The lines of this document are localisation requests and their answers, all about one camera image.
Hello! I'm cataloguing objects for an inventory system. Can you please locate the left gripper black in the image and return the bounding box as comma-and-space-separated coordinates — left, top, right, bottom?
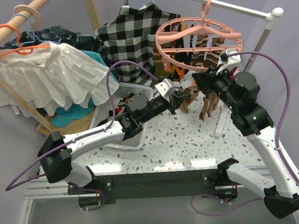
138, 89, 192, 124

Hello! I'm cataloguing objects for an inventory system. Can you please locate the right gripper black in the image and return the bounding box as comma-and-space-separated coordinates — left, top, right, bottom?
191, 62, 239, 113

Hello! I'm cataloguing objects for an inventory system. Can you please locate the argyle orange brown sock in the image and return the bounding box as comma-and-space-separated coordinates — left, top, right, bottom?
199, 93, 215, 122

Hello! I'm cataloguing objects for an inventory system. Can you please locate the pink round clip hanger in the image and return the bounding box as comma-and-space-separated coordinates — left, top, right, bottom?
155, 0, 243, 78

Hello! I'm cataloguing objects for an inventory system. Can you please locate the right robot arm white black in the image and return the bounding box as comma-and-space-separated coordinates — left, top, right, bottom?
192, 68, 299, 219

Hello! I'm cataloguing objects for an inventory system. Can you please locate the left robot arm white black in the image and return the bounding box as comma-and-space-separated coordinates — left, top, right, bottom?
38, 91, 190, 193

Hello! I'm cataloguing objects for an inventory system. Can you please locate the light blue hanger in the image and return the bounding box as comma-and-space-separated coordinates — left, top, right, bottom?
11, 13, 40, 45

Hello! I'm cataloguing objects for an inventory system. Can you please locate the orange clothes hanger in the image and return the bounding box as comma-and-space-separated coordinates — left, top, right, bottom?
0, 23, 51, 58

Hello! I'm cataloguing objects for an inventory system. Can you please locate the brown white striped sock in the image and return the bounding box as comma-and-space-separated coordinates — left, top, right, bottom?
190, 35, 225, 68

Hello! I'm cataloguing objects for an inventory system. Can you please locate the olive striped hanging sock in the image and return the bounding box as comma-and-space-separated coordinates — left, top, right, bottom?
153, 43, 172, 79

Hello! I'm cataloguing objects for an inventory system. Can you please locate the white laundry basket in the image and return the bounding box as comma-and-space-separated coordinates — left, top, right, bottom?
89, 83, 154, 151

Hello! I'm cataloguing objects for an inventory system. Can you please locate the black white checked shirt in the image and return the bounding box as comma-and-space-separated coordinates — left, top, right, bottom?
95, 1, 180, 74

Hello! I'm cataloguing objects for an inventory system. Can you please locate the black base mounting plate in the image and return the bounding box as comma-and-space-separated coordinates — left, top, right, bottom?
67, 169, 238, 207

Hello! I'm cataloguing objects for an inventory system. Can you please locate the teal cloth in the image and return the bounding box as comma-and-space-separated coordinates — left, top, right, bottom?
52, 50, 118, 128

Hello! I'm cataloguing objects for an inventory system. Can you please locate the white ruffled blouse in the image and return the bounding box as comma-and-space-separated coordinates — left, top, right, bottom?
0, 42, 114, 116

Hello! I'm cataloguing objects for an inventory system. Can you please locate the dark patterned garment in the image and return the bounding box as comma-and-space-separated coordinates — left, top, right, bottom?
0, 23, 102, 60

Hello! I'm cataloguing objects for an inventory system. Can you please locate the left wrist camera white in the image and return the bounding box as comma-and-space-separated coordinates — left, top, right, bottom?
155, 79, 175, 97

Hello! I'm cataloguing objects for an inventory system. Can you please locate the white rack foot bracket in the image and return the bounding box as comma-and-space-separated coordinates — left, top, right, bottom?
214, 104, 230, 137

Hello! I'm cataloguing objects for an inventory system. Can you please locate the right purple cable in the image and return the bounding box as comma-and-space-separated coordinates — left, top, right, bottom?
181, 47, 299, 218

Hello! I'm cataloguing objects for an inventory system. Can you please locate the purple cable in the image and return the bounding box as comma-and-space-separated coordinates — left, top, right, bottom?
181, 47, 299, 218
0, 58, 169, 218

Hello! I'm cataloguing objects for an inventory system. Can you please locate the metal clothes rail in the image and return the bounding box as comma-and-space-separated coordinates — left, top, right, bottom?
153, 0, 287, 77

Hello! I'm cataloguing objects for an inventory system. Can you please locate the wooden ring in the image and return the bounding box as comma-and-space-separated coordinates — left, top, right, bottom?
13, 4, 43, 31

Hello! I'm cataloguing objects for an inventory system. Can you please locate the wooden clothes rail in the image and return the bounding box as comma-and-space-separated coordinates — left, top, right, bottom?
0, 0, 50, 45

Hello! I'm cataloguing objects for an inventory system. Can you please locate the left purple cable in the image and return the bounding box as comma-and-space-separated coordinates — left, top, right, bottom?
0, 58, 169, 218

